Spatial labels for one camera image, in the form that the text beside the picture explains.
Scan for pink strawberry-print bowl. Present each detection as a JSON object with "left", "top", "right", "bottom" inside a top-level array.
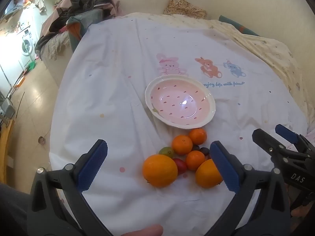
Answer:
[{"left": 144, "top": 74, "right": 216, "bottom": 130}]

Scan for pile of clothes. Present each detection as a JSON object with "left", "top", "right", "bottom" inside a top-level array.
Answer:
[{"left": 34, "top": 0, "right": 121, "bottom": 61}]

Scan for beige patterned quilt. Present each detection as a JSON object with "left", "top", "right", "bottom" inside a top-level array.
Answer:
[{"left": 207, "top": 17, "right": 315, "bottom": 128}]

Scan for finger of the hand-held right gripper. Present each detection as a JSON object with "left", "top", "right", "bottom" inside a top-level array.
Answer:
[
  {"left": 252, "top": 128, "right": 313, "bottom": 165},
  {"left": 275, "top": 124, "right": 315, "bottom": 153}
]

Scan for person's right hand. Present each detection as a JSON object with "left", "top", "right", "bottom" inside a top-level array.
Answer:
[{"left": 290, "top": 206, "right": 312, "bottom": 217}]

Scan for floral pillow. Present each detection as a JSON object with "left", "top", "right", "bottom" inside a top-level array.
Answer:
[{"left": 164, "top": 0, "right": 208, "bottom": 19}]

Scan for red cherry tomato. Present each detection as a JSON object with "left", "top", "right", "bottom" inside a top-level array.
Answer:
[{"left": 172, "top": 158, "right": 188, "bottom": 175}]

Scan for mandarin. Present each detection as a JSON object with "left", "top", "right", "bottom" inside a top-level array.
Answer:
[
  {"left": 189, "top": 128, "right": 208, "bottom": 145},
  {"left": 185, "top": 150, "right": 206, "bottom": 171},
  {"left": 171, "top": 134, "right": 193, "bottom": 155}
]

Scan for person's dark trousers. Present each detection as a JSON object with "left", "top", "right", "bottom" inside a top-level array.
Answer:
[{"left": 0, "top": 183, "right": 29, "bottom": 236}]

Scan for teal cushion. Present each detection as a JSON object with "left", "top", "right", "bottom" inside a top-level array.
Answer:
[{"left": 67, "top": 10, "right": 104, "bottom": 53}]

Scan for white washing machine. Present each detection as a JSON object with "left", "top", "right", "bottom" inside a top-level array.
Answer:
[{"left": 18, "top": 28, "right": 36, "bottom": 67}]

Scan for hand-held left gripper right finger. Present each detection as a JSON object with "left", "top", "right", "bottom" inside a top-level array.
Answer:
[{"left": 209, "top": 141, "right": 292, "bottom": 236}]

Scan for white cartoon-print bed sheet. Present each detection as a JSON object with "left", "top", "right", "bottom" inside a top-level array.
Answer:
[{"left": 49, "top": 13, "right": 308, "bottom": 236}]

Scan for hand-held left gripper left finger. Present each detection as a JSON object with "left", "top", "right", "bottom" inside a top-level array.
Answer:
[{"left": 27, "top": 139, "right": 114, "bottom": 236}]

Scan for person's left hand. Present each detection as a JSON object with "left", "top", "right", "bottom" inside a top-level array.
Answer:
[{"left": 120, "top": 224, "right": 164, "bottom": 236}]

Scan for large orange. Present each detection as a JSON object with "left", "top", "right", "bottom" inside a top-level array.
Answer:
[
  {"left": 195, "top": 159, "right": 223, "bottom": 189},
  {"left": 142, "top": 154, "right": 178, "bottom": 188}
]

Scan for teal pillow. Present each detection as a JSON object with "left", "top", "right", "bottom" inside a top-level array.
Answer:
[{"left": 219, "top": 15, "right": 260, "bottom": 37}]

